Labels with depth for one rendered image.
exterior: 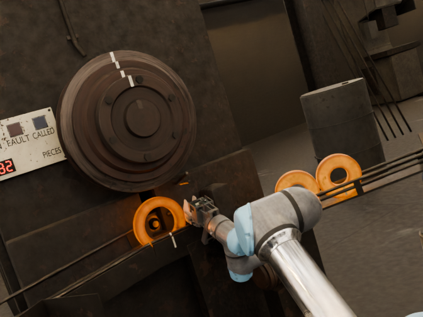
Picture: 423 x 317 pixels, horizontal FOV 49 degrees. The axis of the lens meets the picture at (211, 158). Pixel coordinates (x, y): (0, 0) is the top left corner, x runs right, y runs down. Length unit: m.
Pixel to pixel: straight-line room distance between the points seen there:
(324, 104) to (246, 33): 5.64
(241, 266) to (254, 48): 8.27
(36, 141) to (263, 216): 0.84
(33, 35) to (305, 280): 1.17
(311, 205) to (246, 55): 8.36
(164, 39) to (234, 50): 7.48
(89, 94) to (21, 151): 0.29
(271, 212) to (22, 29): 1.03
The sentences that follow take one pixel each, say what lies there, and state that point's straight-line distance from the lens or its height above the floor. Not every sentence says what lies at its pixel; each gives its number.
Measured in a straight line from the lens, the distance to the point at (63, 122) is 1.50.
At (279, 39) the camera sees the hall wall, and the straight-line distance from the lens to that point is 10.01.
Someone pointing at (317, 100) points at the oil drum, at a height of 0.81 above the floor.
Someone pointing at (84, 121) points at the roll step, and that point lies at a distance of 1.49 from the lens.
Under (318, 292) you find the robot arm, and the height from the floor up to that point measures 0.68.
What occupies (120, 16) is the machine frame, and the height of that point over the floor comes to 1.49.
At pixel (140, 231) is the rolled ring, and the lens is 1.60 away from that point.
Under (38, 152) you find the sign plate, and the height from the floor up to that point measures 1.11.
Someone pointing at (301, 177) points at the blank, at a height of 0.76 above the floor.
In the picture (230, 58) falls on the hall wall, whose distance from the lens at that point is 9.20.
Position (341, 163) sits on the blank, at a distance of 1.67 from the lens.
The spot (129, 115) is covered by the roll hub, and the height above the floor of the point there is 1.14.
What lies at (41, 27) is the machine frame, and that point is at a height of 1.50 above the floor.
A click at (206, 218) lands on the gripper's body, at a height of 0.74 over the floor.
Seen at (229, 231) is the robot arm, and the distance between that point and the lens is 1.43.
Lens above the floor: 1.12
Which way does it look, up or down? 7 degrees down
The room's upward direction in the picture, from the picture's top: 17 degrees counter-clockwise
